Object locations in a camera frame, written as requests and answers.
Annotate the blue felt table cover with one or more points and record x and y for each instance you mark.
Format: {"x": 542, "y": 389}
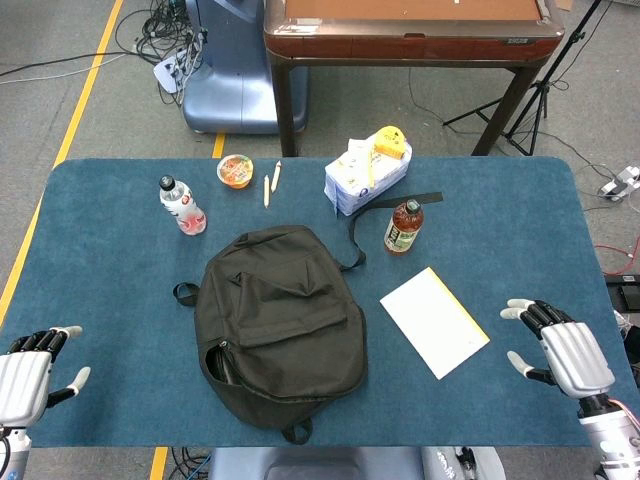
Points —
{"x": 100, "y": 280}

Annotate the short wooden pencil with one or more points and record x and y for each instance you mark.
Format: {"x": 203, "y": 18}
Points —
{"x": 266, "y": 192}

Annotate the black floor box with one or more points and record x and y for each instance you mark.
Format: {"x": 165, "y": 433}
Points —
{"x": 625, "y": 292}

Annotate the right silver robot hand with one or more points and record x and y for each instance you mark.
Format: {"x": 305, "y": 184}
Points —
{"x": 575, "y": 355}

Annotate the black backpack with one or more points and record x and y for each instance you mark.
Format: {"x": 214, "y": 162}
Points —
{"x": 280, "y": 320}

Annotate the red white drink bottle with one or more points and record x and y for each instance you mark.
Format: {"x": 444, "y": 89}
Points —
{"x": 185, "y": 210}

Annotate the brown tea bottle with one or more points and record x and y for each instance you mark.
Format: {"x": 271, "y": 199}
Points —
{"x": 402, "y": 232}

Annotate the white and yellow notebook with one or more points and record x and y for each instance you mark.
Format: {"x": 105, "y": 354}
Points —
{"x": 432, "y": 322}

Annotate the black tripod stand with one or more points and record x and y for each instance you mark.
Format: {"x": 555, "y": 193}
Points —
{"x": 544, "y": 84}

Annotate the long wooden pencil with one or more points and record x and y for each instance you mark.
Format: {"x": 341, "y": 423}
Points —
{"x": 275, "y": 176}

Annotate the blue grey machine base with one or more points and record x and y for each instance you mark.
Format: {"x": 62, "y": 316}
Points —
{"x": 230, "y": 90}

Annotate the yellow tape measure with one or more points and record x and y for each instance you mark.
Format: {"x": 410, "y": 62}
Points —
{"x": 390, "y": 141}

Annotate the instant noodle cup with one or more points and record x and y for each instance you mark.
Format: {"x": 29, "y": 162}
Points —
{"x": 235, "y": 171}

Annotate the white grey power strip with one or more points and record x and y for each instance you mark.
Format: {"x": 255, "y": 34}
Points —
{"x": 620, "y": 182}

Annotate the grey robot torso base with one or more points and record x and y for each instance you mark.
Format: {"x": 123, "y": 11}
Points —
{"x": 310, "y": 465}

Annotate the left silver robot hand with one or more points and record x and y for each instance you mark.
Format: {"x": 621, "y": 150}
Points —
{"x": 22, "y": 380}

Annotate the brown mahjong table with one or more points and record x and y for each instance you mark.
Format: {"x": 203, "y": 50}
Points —
{"x": 410, "y": 45}

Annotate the white tissue pack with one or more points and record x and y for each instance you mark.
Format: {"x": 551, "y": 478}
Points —
{"x": 350, "y": 185}

